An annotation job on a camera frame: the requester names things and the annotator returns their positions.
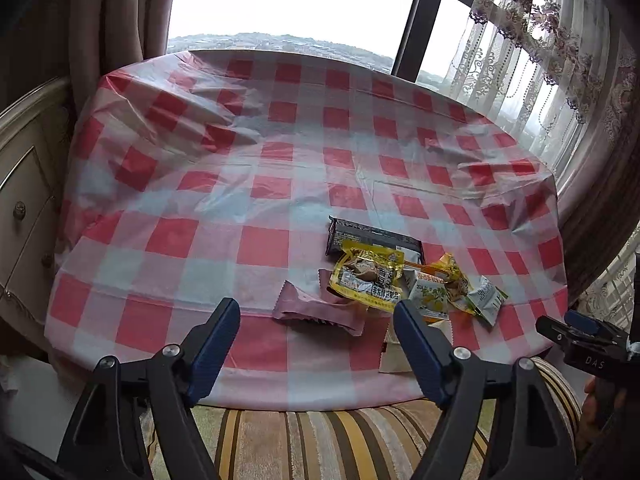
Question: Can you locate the dark window frame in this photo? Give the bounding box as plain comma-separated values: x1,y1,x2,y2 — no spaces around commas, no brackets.
390,0,501,82

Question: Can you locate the white drawer cabinet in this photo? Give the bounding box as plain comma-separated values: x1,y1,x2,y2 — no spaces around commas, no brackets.
0,77,73,361

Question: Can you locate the long black snack packet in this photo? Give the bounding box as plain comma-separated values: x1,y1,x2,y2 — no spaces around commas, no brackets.
326,216,426,265

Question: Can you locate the white lace curtain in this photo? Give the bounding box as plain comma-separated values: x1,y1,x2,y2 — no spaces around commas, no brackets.
442,0,621,181
575,245,640,323

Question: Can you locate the orange yellow snack packet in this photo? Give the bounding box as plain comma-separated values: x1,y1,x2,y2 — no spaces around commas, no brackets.
425,252,481,316

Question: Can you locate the plain brown curtain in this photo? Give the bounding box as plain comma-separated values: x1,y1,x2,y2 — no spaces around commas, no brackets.
0,0,181,111

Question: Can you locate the striped chair cushion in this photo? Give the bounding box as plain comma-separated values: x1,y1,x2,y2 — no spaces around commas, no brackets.
140,357,583,480

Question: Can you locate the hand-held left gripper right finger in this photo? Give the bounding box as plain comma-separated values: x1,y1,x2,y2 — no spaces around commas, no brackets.
392,300,578,480

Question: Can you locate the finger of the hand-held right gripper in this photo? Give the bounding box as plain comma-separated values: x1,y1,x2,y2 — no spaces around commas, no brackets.
565,310,626,341
535,316,581,348

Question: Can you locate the pink snack packet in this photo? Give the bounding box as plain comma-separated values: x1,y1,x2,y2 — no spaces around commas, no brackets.
271,269,367,337

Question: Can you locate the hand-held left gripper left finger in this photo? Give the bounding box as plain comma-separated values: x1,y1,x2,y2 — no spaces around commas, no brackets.
56,297,242,480

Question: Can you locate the beige snack packet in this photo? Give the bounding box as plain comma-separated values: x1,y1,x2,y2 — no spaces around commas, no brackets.
378,317,453,375

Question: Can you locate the person's right hand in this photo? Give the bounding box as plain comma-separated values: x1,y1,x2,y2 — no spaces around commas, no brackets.
582,377,616,428

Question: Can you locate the white yellow snack packet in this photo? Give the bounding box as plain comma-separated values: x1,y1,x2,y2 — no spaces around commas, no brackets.
407,272,451,323

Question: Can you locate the small white green snack packet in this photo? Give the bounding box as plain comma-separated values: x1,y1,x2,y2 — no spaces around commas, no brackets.
467,276,509,326

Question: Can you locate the red white checked tablecloth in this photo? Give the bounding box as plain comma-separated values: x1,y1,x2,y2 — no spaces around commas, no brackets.
44,50,571,408

